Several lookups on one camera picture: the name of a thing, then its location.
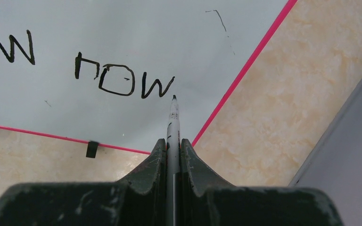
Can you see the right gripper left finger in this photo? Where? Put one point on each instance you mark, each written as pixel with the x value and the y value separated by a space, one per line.
pixel 137 199

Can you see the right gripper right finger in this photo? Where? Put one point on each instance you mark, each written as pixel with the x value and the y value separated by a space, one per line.
pixel 210 200

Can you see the black white marker pen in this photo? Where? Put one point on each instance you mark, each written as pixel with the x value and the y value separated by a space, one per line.
pixel 173 166

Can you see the pink framed whiteboard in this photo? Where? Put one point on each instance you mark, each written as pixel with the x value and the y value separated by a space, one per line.
pixel 107 70

